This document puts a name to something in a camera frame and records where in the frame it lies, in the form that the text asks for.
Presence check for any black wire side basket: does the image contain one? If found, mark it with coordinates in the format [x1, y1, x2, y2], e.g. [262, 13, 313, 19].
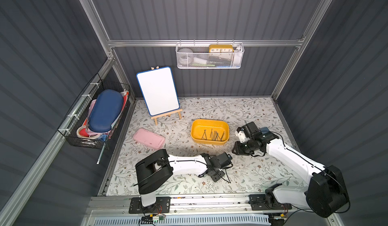
[58, 75, 131, 150]

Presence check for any white board with blue frame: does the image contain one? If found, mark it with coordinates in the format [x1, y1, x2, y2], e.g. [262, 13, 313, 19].
[136, 67, 180, 116]

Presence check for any blue oval case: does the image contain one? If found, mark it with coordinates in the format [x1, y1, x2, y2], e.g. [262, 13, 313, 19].
[88, 89, 123, 133]

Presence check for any yellow plastic storage box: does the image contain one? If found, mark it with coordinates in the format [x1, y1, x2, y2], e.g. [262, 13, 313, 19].
[191, 119, 229, 146]

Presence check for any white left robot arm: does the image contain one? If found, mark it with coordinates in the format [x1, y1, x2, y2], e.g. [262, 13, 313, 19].
[135, 149, 233, 207]

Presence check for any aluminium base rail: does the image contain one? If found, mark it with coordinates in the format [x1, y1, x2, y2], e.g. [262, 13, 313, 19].
[85, 193, 316, 217]

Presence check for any yellow clock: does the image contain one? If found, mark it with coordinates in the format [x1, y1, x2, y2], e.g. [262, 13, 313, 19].
[209, 44, 234, 53]

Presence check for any white wire wall basket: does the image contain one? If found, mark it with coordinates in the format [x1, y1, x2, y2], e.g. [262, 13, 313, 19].
[175, 42, 245, 69]

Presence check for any pink phone case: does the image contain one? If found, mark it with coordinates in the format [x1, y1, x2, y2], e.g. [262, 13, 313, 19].
[133, 128, 165, 150]

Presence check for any wooden easel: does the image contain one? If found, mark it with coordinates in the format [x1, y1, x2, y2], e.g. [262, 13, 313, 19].
[149, 66, 182, 124]

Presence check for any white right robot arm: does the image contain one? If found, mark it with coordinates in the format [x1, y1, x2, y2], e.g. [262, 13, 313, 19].
[232, 122, 351, 218]

